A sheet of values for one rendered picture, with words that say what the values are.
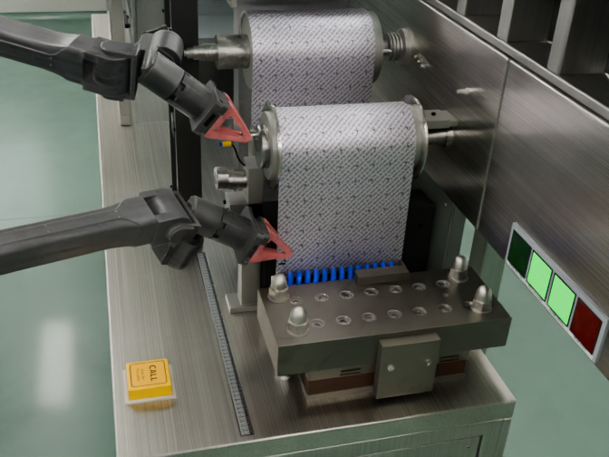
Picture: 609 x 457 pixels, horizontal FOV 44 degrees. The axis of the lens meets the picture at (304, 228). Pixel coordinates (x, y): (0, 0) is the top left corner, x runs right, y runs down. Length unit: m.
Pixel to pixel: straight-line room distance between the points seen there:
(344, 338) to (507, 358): 1.76
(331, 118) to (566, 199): 0.41
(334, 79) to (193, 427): 0.69
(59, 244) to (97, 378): 1.65
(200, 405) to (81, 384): 1.47
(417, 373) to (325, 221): 0.30
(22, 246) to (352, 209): 0.55
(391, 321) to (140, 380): 0.42
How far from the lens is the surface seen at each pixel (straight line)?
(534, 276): 1.16
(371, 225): 1.35
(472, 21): 1.33
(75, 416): 2.62
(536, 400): 2.79
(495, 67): 1.24
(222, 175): 1.33
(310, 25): 1.46
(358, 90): 1.50
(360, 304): 1.29
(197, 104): 1.22
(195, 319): 1.46
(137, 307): 1.50
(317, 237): 1.33
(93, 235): 1.14
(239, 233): 1.26
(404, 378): 1.28
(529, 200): 1.17
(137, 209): 1.17
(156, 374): 1.31
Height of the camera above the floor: 1.78
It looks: 30 degrees down
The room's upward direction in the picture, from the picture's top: 3 degrees clockwise
